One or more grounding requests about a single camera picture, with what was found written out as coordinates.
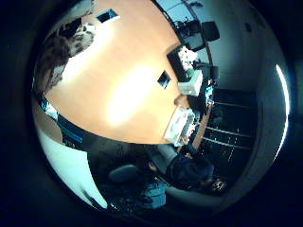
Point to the grey office chair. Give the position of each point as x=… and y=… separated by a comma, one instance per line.
x=123, y=174

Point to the black office chair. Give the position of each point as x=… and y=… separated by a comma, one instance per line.
x=210, y=30
x=214, y=72

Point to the black phone on table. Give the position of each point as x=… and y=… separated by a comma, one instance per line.
x=107, y=15

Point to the clear plastic storage box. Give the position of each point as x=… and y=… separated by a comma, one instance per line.
x=180, y=126

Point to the white storage box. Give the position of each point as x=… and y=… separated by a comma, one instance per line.
x=191, y=83

